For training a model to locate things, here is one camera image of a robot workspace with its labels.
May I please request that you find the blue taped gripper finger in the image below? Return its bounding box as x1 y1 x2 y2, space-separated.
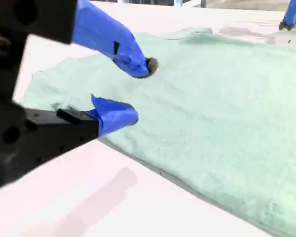
0 0 159 79
279 0 296 32
24 93 139 173

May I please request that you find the pale green T-shirt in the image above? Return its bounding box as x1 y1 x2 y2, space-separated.
22 26 296 237

